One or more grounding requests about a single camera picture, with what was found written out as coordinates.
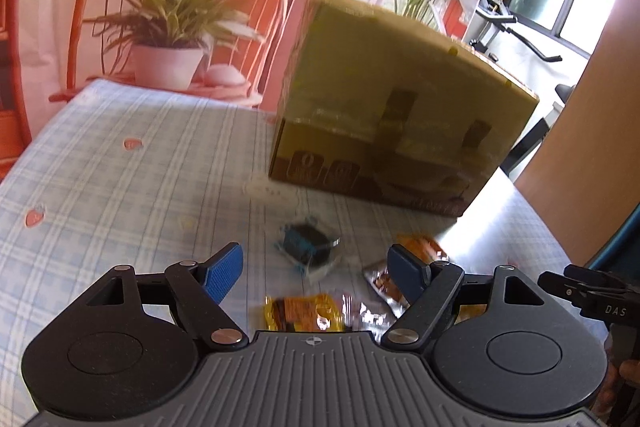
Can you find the orange snack packet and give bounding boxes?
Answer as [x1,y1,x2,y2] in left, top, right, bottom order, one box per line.
[395,232,449,266]

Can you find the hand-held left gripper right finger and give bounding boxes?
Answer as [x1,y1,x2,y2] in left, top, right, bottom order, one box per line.
[381,244,549,351]

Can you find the black exercise bike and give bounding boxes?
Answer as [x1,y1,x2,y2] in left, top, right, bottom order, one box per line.
[475,0,573,180]

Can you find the clear packet with dark biscuit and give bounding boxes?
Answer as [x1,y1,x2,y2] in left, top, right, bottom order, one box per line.
[274,218,344,286]

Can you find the taped cardboard box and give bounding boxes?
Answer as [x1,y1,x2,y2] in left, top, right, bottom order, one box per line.
[268,0,542,219]

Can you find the wooden door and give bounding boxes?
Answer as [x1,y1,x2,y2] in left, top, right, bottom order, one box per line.
[515,0,640,269]

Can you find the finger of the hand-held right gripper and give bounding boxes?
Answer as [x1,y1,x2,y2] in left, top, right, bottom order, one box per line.
[538,264,634,308]

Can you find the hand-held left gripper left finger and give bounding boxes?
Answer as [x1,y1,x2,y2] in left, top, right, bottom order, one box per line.
[75,243,249,352]

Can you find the silver snack packet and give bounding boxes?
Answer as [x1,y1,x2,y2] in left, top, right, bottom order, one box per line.
[363,257,417,319]

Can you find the person's right hand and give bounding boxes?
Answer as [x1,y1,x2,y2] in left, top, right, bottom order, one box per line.
[600,354,640,415]

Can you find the yellow snack packet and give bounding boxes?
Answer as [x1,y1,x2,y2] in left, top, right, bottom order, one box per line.
[263,293,382,334]
[456,304,489,324]

